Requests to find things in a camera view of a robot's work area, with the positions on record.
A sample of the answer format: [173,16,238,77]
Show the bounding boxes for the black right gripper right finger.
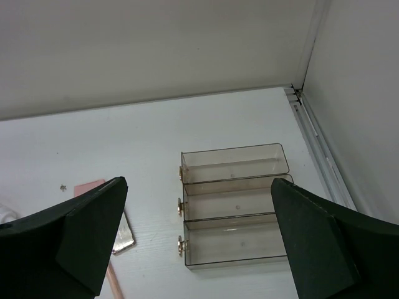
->
[271,179,398,298]

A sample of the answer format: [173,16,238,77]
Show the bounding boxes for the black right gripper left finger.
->
[1,177,128,298]

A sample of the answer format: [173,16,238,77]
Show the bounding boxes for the gold rectangular makeup case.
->
[112,212,136,255]

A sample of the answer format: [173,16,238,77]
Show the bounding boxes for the pink square compact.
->
[74,179,105,197]

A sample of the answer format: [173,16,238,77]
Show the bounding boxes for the pink makeup pencil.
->
[106,262,124,299]

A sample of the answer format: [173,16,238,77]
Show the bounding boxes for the aluminium rail frame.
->
[284,87,357,211]

